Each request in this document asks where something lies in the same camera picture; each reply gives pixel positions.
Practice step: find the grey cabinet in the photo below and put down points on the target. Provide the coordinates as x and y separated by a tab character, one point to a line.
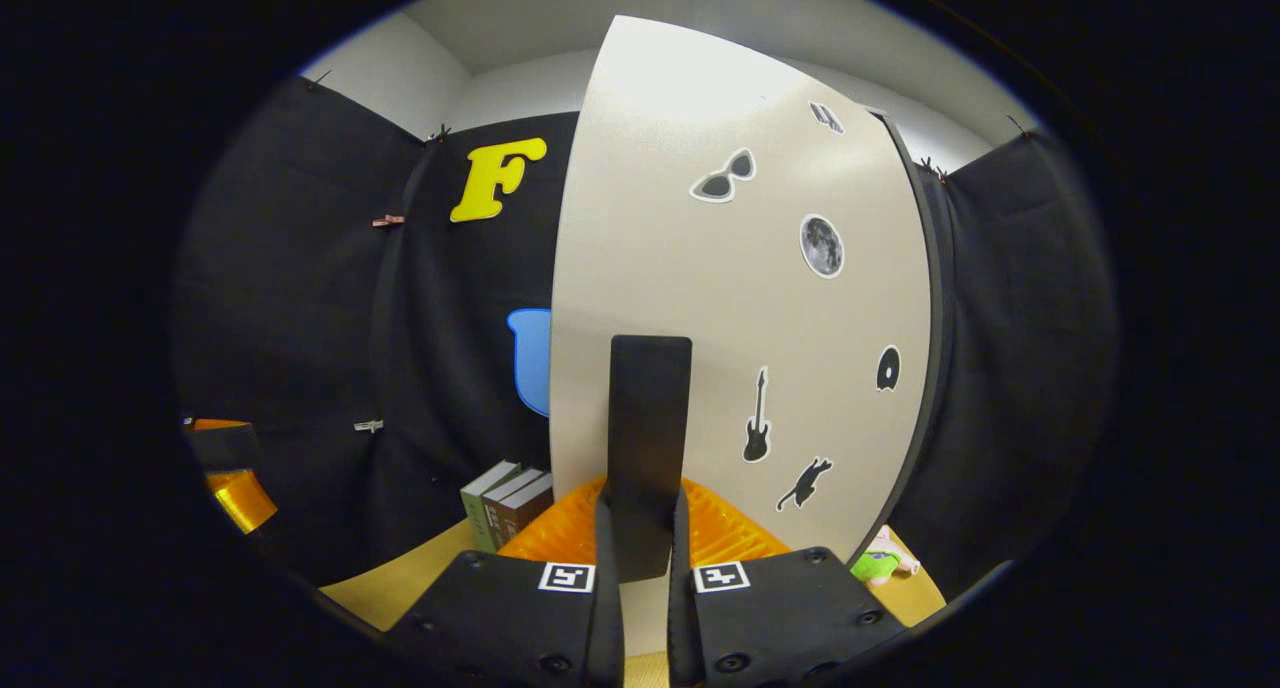
937	298

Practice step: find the red cloth clip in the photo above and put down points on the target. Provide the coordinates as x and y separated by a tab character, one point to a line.
388	220

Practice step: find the dark brown book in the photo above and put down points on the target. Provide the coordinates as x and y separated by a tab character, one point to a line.
503	518

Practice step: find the white cloth clip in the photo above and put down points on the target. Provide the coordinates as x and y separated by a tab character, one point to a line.
368	426

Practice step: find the white cabinet door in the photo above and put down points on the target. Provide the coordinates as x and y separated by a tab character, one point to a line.
650	218

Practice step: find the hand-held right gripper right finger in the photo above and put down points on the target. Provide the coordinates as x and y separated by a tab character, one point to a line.
770	618

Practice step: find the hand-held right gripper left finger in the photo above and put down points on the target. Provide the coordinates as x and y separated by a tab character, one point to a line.
520	618

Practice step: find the green pink plush toy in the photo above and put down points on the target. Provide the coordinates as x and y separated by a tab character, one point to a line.
878	565

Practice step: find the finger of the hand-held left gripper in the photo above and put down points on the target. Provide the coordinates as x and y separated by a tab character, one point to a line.
245	503
225	450

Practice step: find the black cloth clip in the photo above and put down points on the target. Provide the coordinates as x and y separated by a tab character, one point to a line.
1015	125
318	80
437	133
932	168

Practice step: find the green book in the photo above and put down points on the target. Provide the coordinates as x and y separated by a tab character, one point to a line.
478	513

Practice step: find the black backdrop cloth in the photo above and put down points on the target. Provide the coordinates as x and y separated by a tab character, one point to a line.
300	318

